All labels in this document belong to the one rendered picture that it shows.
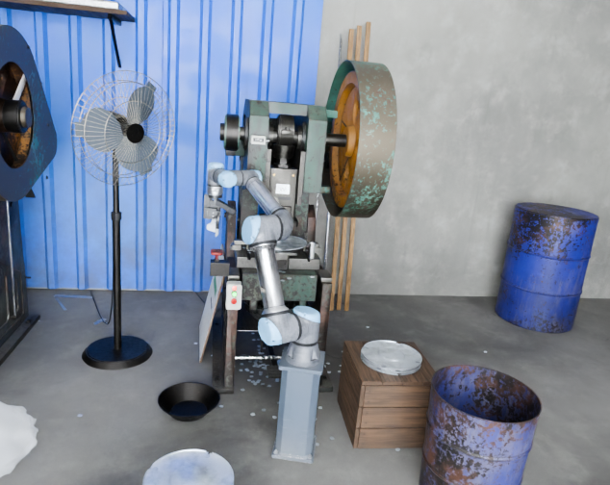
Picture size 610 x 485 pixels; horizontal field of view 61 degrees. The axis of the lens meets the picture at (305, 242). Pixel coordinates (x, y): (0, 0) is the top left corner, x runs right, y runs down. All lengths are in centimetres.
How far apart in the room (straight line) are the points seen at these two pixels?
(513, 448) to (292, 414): 88
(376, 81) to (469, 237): 228
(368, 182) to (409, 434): 119
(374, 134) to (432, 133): 183
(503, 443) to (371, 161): 130
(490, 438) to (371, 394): 58
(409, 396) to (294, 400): 53
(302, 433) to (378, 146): 133
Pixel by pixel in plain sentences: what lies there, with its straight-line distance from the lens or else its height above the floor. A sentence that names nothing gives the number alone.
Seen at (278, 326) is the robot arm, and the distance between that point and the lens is 211.
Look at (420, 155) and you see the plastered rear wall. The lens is 426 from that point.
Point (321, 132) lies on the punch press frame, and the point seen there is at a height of 137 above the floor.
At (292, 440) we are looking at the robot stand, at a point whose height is 10.
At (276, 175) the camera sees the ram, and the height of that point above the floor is 113.
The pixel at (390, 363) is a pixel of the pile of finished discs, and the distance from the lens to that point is 253.
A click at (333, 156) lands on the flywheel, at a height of 121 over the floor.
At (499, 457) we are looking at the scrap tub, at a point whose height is 33.
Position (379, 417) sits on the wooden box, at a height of 17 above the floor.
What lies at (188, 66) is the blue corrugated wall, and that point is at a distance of 390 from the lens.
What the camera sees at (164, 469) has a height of 31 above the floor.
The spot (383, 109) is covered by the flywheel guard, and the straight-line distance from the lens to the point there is 253.
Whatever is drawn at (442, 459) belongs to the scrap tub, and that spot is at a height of 24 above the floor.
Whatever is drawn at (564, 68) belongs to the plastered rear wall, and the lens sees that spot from 479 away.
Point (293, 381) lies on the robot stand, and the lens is 228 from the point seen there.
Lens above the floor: 153
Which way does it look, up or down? 15 degrees down
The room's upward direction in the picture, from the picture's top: 5 degrees clockwise
